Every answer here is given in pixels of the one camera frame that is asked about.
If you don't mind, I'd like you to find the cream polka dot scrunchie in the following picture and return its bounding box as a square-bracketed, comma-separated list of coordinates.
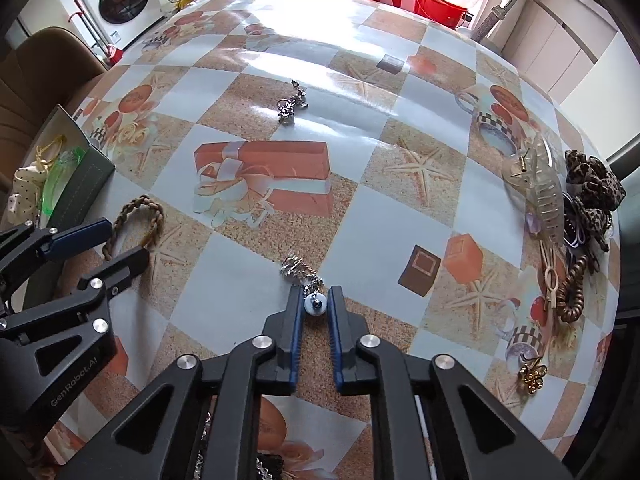
[6, 164, 49, 226]

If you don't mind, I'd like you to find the green glitter bangle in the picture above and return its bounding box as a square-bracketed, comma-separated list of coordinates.
[41, 146, 86, 217]

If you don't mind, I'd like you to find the silver chain pearl charm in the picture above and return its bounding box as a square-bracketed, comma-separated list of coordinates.
[280, 254, 328, 316]

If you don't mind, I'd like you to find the brown braided hair tie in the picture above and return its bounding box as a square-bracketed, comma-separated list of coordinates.
[101, 194, 165, 262]

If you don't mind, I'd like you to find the grey jewelry tray box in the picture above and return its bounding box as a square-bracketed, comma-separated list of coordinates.
[4, 105, 115, 232]

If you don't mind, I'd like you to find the gold ornate brooch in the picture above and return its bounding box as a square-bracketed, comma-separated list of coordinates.
[518, 356, 548, 396]

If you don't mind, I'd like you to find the brown leather chair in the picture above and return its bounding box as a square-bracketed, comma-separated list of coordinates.
[0, 27, 106, 192]

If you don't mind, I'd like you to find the patterned tablecloth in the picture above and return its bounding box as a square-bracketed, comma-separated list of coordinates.
[47, 0, 620, 460]

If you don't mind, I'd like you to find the large clear claw clip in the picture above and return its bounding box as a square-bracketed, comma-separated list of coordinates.
[501, 133, 564, 248]

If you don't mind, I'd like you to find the small silver charm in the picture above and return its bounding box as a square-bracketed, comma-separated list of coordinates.
[277, 80, 308, 126]

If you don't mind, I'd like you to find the leopard print scrunchie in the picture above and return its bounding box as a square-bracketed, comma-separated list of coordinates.
[564, 150, 626, 252]

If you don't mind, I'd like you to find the red plastic bucket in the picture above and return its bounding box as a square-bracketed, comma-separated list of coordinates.
[411, 0, 487, 31]

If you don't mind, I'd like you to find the white cabinet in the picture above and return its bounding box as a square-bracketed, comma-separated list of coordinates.
[502, 0, 618, 102]

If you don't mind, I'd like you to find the gold hair tie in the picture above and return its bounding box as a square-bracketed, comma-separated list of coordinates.
[34, 133, 68, 170]

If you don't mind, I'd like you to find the brown spiral hair tie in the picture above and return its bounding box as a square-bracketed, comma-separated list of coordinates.
[555, 252, 590, 324]

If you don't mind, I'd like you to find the clear purple ring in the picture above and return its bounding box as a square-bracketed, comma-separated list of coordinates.
[523, 209, 545, 238]

